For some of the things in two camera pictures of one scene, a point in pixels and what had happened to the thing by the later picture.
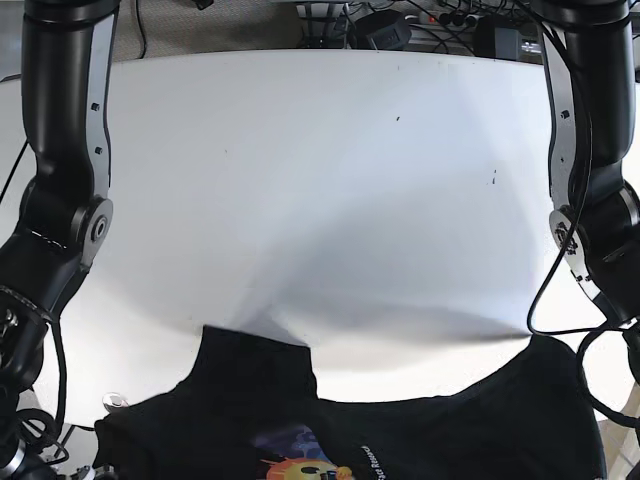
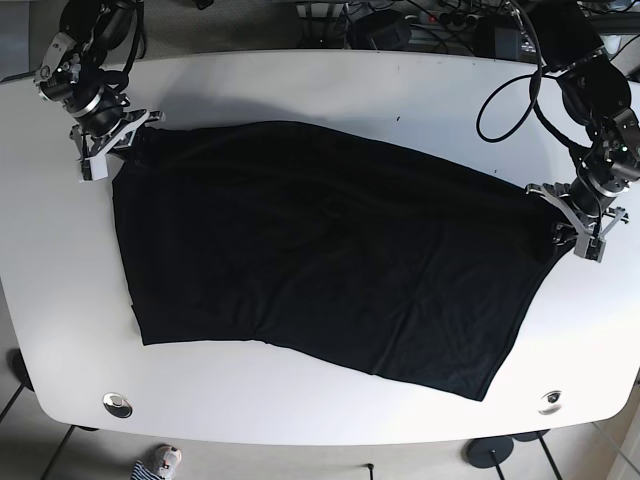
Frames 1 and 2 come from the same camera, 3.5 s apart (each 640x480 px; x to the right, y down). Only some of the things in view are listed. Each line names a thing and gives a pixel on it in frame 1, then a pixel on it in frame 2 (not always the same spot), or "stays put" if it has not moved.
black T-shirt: x=251 y=410 -> x=282 y=233
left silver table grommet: x=114 y=399 stays put
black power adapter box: x=382 y=30 stays put
